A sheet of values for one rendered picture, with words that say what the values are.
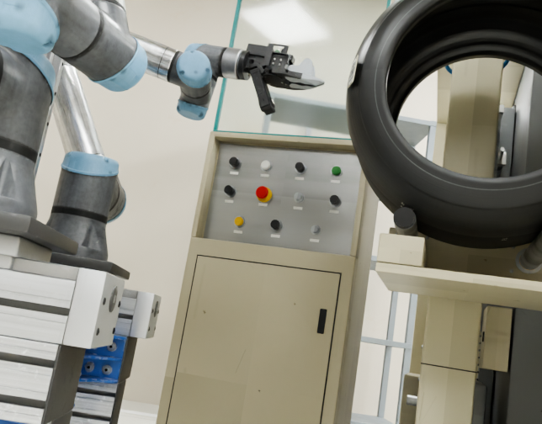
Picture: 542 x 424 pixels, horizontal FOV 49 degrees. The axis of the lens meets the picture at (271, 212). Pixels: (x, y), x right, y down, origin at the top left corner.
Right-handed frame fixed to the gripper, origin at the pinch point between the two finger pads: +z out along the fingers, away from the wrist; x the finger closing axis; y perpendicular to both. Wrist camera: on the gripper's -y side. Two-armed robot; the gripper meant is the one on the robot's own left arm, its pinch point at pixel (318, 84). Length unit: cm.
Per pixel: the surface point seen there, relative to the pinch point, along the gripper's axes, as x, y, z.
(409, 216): -9.0, -28.5, 28.5
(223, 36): 285, 150, -177
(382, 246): -9.0, -35.5, 24.8
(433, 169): -12.8, -19.2, 31.1
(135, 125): 266, 56, -217
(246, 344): 51, -66, -15
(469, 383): 28, -57, 48
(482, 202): -12.2, -23.5, 41.4
